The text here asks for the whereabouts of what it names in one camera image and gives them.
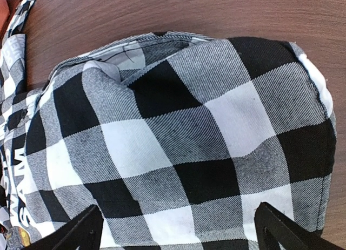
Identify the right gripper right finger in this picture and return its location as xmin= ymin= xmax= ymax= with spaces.
xmin=254 ymin=202 xmax=342 ymax=250

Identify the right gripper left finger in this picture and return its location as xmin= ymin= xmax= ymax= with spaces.
xmin=24 ymin=205 xmax=103 ymax=250

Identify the black white checkered shirt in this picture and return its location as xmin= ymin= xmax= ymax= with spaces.
xmin=1 ymin=0 xmax=336 ymax=249

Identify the round gold brooch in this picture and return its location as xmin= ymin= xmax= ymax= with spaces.
xmin=6 ymin=226 xmax=31 ymax=249

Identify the orange plastic basin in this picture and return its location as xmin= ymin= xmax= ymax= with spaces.
xmin=0 ymin=0 xmax=10 ymax=33

